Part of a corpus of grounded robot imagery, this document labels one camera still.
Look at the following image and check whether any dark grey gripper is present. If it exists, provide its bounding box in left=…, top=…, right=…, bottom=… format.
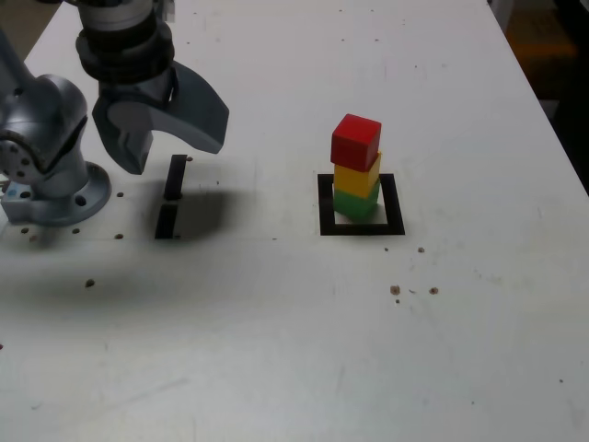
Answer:
left=91, top=67, right=231, bottom=176

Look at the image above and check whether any red cube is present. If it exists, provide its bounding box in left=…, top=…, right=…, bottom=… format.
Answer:
left=329, top=113, right=384, bottom=171

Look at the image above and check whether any yellow cube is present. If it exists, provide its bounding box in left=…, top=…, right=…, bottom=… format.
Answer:
left=333, top=151, right=383, bottom=200

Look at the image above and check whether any green cube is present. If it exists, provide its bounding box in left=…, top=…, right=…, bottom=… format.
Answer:
left=331, top=179, right=382, bottom=224

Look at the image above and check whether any black tape square outline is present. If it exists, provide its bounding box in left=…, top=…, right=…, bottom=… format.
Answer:
left=317, top=173, right=407, bottom=238

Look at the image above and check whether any black tape strip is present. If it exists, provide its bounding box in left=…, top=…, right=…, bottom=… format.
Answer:
left=154, top=154, right=190, bottom=240

